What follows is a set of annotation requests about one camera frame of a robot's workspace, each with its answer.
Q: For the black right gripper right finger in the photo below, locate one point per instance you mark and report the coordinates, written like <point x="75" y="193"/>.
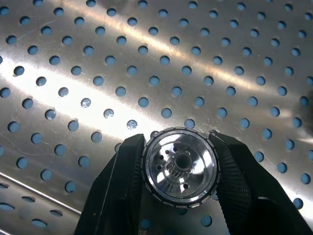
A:
<point x="244" y="191"/>

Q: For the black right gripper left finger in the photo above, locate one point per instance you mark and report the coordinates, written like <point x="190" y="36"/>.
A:
<point x="117" y="191"/>

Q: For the metal rotor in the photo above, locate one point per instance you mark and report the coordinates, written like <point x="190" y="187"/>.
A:
<point x="181" y="171"/>

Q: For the perforated stainless steel tray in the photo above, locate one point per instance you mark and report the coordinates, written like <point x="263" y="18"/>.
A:
<point x="73" y="107"/>

